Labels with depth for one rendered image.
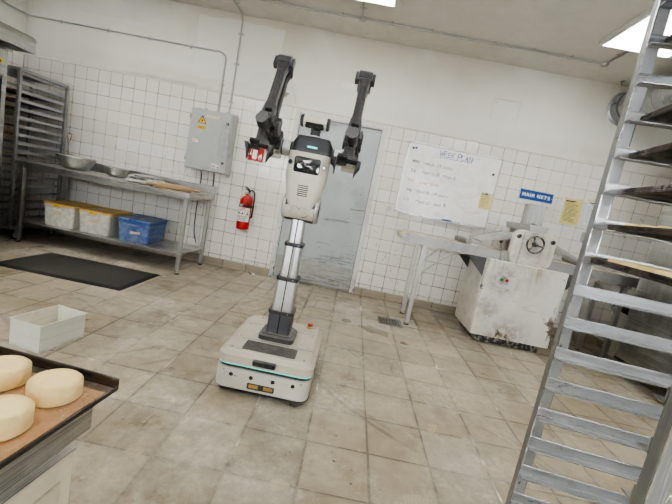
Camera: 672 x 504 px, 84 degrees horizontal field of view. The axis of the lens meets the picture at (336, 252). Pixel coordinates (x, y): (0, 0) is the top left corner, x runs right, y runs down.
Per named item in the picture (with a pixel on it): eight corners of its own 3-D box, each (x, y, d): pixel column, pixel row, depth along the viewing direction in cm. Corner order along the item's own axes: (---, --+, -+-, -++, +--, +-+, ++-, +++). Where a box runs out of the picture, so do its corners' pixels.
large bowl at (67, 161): (45, 164, 410) (46, 151, 408) (71, 167, 449) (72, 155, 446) (79, 171, 409) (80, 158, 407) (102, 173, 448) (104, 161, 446)
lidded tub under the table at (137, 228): (113, 238, 415) (115, 215, 411) (136, 234, 461) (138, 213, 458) (147, 245, 415) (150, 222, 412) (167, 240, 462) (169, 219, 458)
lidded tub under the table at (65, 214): (38, 223, 418) (40, 200, 415) (71, 221, 465) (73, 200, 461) (71, 230, 416) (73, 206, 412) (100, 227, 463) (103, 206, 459)
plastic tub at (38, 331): (38, 354, 208) (40, 327, 205) (6, 343, 212) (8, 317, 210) (85, 336, 237) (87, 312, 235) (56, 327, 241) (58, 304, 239)
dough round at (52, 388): (89, 384, 44) (91, 368, 43) (71, 410, 39) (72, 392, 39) (39, 382, 42) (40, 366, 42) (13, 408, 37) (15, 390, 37)
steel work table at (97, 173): (9, 241, 409) (15, 150, 395) (60, 234, 480) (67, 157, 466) (178, 276, 405) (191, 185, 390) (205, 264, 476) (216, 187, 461)
